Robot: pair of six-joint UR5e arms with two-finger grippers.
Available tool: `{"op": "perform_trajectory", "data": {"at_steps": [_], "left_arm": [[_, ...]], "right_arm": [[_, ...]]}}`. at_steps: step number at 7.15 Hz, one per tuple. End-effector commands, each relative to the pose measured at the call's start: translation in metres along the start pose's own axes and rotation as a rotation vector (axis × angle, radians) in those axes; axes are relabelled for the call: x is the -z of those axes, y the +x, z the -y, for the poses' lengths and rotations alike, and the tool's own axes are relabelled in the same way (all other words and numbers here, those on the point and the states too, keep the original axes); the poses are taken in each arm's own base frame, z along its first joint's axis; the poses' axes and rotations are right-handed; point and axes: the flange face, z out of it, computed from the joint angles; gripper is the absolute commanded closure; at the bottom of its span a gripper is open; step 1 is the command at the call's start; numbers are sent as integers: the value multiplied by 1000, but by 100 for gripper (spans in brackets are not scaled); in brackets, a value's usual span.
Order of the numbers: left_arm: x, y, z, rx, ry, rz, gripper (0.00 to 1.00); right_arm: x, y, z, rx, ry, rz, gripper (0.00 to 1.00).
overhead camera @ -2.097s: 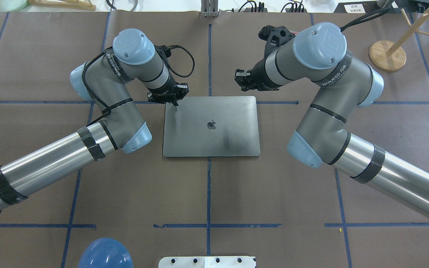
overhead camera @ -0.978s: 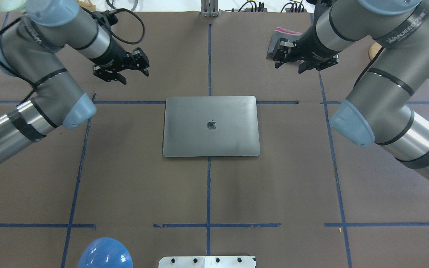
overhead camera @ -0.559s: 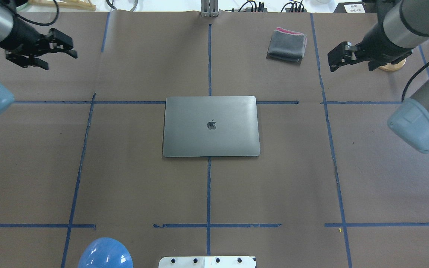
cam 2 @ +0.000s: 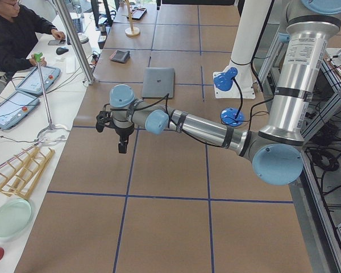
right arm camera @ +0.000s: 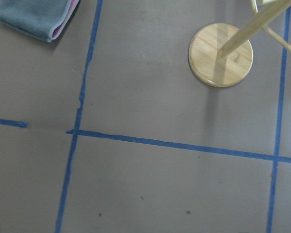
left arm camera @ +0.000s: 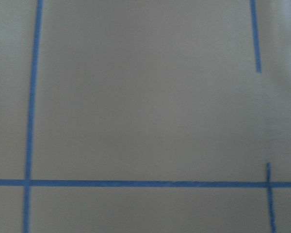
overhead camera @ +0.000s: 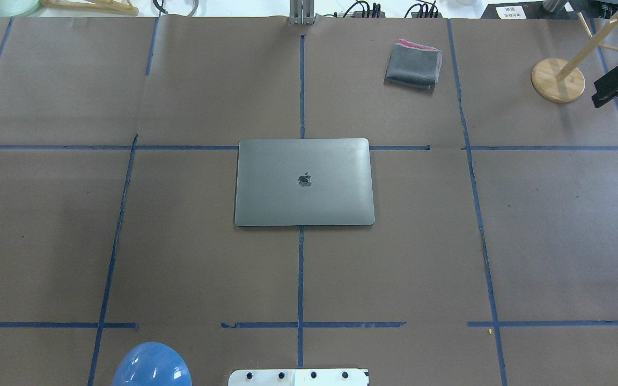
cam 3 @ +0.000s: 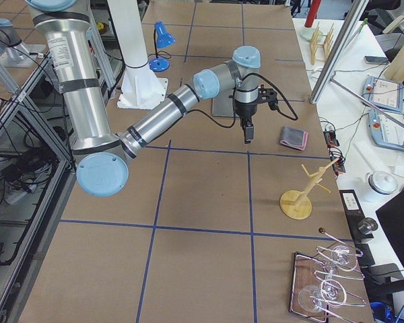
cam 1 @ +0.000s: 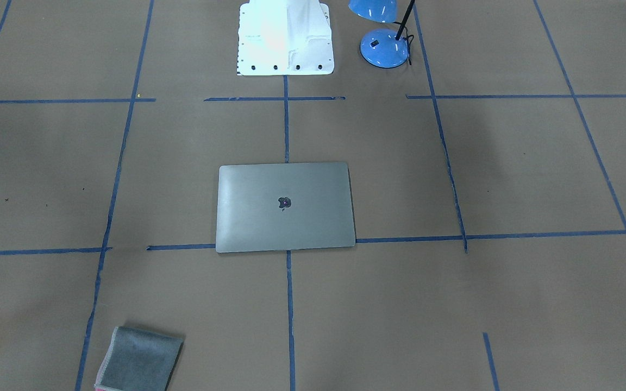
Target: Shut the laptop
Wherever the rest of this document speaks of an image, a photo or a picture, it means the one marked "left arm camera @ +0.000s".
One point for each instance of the blue tape grid lines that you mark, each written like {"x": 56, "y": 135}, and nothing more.
{"x": 27, "y": 182}

